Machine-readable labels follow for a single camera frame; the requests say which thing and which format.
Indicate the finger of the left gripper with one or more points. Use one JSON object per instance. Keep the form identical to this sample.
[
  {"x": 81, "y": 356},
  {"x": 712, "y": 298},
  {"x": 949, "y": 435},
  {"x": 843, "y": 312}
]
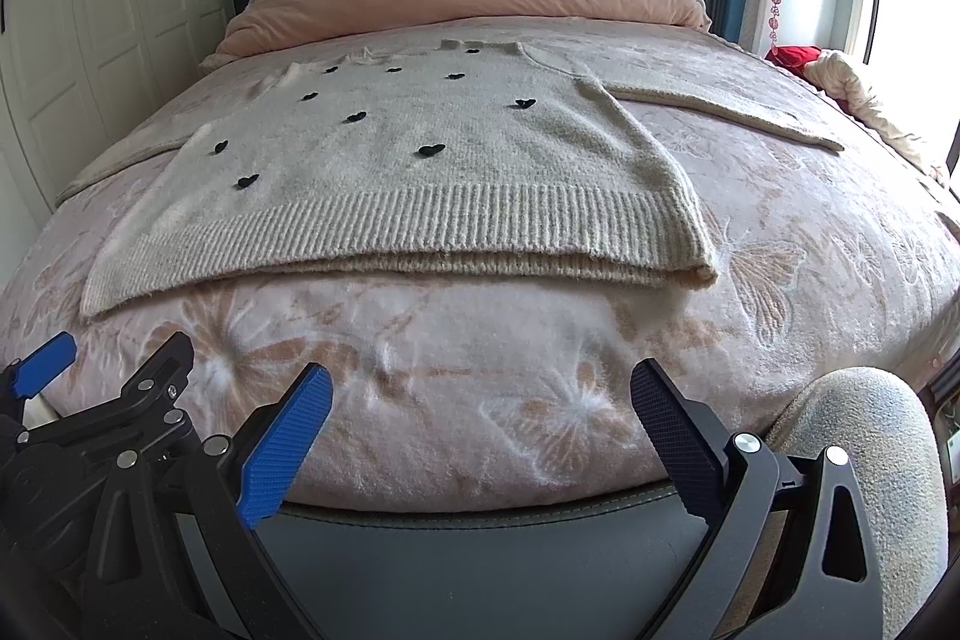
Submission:
[
  {"x": 29, "y": 376},
  {"x": 153, "y": 392}
]

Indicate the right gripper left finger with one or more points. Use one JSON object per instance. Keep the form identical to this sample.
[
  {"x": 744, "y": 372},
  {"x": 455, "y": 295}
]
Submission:
[{"x": 235, "y": 483}]

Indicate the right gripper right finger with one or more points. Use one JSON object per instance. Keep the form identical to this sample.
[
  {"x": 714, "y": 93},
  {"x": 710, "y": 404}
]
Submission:
[{"x": 823, "y": 580}]

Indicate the beige knit sweater black hearts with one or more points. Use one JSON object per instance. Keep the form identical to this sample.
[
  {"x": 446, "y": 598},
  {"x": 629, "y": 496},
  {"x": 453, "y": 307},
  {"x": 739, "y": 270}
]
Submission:
[{"x": 497, "y": 153}]

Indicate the pink floral bed blanket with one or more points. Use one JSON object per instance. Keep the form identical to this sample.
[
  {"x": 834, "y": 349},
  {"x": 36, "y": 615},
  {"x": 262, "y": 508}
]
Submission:
[{"x": 466, "y": 394}]

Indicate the white wardrobe with red decals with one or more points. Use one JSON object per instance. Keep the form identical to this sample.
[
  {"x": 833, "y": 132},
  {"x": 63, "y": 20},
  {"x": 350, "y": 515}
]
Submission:
[{"x": 79, "y": 75}]

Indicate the cream cloth by window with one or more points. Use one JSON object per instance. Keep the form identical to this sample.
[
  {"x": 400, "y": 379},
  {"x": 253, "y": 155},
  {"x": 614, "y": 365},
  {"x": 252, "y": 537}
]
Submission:
[{"x": 852, "y": 87}]

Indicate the red cloth by window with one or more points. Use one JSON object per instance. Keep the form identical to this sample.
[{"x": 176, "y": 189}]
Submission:
[{"x": 793, "y": 58}]

